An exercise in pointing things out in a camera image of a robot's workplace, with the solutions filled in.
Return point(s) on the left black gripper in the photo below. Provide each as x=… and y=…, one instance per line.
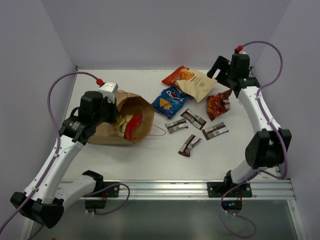
x=113, y=110

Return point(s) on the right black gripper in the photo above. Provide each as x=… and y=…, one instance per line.
x=221, y=63

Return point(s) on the beige orange cassava chip bag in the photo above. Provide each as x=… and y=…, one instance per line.
x=191, y=82

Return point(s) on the brown paper bag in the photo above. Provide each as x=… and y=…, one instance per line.
x=128, y=104

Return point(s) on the dark red snack bag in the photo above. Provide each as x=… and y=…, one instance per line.
x=218, y=104

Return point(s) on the red chip bag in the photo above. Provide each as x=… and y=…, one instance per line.
x=131, y=122

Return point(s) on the purple brown candy wrapper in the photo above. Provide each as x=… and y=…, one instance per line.
x=194, y=119

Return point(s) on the blue snack bag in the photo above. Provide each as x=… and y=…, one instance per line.
x=170, y=101

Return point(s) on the dark chocolate bar wrapper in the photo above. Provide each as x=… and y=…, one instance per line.
x=214, y=131

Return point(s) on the brown chocolate bar wrapper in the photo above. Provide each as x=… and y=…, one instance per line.
x=176, y=125

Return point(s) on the brown purple chocolate bar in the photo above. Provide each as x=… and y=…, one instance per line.
x=188, y=145

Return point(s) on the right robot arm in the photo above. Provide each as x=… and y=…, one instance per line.
x=270, y=142

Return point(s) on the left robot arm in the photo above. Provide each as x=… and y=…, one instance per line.
x=42, y=201

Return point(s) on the yellow chip bag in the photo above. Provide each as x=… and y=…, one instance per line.
x=121, y=124

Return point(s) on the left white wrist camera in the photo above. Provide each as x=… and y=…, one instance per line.
x=108, y=90

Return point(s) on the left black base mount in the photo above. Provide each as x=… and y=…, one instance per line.
x=104, y=189

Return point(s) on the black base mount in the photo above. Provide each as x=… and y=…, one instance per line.
x=217, y=189
x=104, y=189

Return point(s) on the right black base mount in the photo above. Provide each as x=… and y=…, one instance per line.
x=217, y=189

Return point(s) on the aluminium front rail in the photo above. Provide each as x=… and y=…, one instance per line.
x=161, y=190

